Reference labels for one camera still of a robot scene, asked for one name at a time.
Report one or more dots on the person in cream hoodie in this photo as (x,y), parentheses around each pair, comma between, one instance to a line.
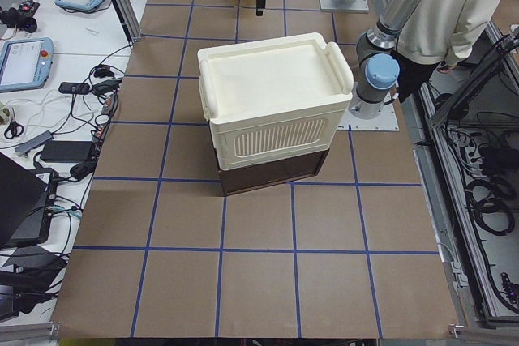
(439,35)

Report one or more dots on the black scissors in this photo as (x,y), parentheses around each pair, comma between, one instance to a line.
(13,130)

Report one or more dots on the black laptop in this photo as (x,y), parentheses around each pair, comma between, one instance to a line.
(27,196)

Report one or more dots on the cream plastic storage box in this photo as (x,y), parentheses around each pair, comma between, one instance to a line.
(273,99)

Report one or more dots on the blue teach pendant lower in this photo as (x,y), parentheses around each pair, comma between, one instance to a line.
(25,64)

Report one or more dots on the black power adapter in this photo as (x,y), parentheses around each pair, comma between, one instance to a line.
(66,151)

